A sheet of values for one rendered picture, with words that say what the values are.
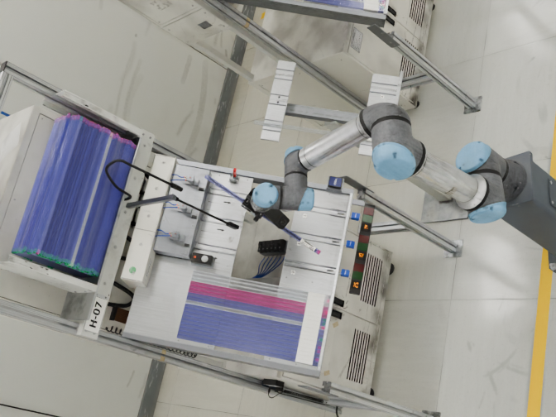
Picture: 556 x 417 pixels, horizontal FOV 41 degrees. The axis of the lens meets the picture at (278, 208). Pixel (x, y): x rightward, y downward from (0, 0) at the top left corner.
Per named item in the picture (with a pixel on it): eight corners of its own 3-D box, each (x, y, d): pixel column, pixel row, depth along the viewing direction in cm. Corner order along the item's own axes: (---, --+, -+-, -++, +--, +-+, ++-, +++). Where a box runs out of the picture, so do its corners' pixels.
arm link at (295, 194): (314, 174, 237) (280, 171, 236) (315, 204, 232) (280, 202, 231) (310, 186, 244) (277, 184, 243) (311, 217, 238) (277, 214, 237)
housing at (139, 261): (182, 171, 292) (175, 156, 278) (150, 291, 276) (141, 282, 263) (162, 167, 293) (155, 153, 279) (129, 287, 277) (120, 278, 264)
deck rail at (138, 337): (320, 373, 262) (320, 371, 256) (319, 379, 262) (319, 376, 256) (127, 333, 270) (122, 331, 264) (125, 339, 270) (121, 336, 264)
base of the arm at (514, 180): (525, 155, 250) (510, 143, 244) (528, 196, 243) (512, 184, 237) (485, 169, 260) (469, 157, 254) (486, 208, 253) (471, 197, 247)
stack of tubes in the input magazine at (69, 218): (137, 142, 269) (73, 109, 252) (98, 278, 253) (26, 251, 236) (119, 148, 278) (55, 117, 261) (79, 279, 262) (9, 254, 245)
